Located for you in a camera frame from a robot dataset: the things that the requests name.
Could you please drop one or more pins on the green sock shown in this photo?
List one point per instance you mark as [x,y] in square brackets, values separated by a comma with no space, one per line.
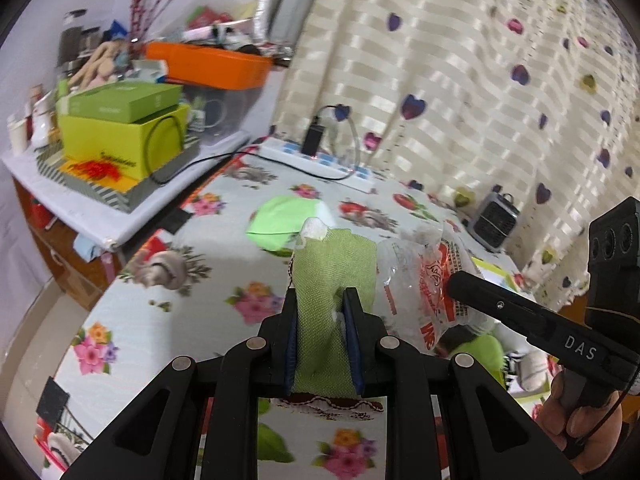
[320,310]

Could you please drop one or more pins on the white bottle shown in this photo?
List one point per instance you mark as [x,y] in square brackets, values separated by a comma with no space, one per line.
[17,135]
[42,120]

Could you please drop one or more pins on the clear red print plastic bag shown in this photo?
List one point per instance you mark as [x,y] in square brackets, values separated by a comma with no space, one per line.
[415,280]

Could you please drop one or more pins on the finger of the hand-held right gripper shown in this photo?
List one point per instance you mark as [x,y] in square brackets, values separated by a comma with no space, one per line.
[490,300]

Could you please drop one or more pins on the grey striped patterned box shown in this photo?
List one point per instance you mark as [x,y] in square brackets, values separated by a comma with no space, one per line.
[115,195]

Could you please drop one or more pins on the wooden side cabinet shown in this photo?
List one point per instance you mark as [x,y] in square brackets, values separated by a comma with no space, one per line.
[65,270]

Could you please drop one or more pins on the person's right hand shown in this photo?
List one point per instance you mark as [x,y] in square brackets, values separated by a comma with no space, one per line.
[555,420]

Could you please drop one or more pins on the lime yellow box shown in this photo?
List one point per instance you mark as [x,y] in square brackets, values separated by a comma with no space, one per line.
[100,140]

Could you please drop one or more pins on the black charger plug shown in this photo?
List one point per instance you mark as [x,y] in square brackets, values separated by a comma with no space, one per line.
[312,137]

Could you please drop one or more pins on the light green plastic lid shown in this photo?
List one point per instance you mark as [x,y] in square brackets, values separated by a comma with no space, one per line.
[480,355]

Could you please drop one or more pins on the small grey desk fan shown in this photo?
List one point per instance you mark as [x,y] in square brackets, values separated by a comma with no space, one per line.
[492,222]

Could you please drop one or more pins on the beige plush toy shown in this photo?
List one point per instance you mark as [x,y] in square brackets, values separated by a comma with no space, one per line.
[100,65]

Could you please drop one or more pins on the silver foil roll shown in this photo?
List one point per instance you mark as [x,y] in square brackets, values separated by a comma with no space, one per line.
[265,15]

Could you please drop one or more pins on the tomato print tablecloth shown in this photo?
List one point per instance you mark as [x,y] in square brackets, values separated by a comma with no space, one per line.
[200,310]

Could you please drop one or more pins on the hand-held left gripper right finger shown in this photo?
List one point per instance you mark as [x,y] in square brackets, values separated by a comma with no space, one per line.
[352,355]

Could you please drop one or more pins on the small black white striped sock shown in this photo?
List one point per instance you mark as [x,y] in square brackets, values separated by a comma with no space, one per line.
[510,362]

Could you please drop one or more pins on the clear storage box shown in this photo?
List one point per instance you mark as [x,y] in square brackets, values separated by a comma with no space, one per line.
[225,110]

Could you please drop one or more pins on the red decorative branches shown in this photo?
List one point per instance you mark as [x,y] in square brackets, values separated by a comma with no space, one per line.
[137,20]

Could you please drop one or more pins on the cream striped heart curtain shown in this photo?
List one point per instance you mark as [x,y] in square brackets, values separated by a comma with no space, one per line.
[450,60]

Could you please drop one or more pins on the flat green box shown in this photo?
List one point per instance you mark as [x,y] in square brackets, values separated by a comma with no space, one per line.
[120,100]

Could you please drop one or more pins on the white power strip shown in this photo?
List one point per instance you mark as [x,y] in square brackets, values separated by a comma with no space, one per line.
[280,152]

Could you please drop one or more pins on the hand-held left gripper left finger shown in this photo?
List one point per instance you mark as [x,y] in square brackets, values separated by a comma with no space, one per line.
[290,355]

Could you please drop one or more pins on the dark glass jar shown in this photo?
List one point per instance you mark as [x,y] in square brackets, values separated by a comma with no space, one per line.
[72,40]

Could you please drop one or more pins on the orange storage box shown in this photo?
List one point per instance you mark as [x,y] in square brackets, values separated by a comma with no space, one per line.
[210,65]

